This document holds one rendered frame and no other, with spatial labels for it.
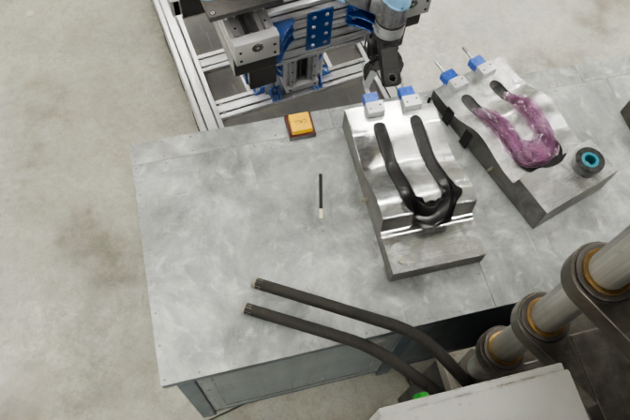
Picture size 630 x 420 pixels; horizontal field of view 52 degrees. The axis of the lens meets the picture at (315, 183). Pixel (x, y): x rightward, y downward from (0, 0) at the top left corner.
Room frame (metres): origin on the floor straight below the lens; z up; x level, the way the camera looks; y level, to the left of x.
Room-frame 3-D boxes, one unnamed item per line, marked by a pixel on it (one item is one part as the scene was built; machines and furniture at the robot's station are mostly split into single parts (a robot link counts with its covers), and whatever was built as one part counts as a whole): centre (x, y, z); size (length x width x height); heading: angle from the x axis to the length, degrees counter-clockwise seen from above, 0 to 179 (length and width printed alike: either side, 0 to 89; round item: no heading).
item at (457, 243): (0.85, -0.27, 0.87); 0.50 x 0.26 x 0.14; 18
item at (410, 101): (1.13, -0.24, 0.89); 0.13 x 0.05 x 0.05; 18
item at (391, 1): (1.07, -0.14, 1.31); 0.09 x 0.08 x 0.11; 72
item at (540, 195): (1.04, -0.58, 0.86); 0.50 x 0.26 x 0.11; 36
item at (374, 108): (1.09, -0.14, 0.89); 0.13 x 0.05 x 0.05; 18
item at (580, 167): (0.92, -0.74, 0.93); 0.08 x 0.08 x 0.04
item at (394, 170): (0.87, -0.27, 0.92); 0.35 x 0.16 x 0.09; 18
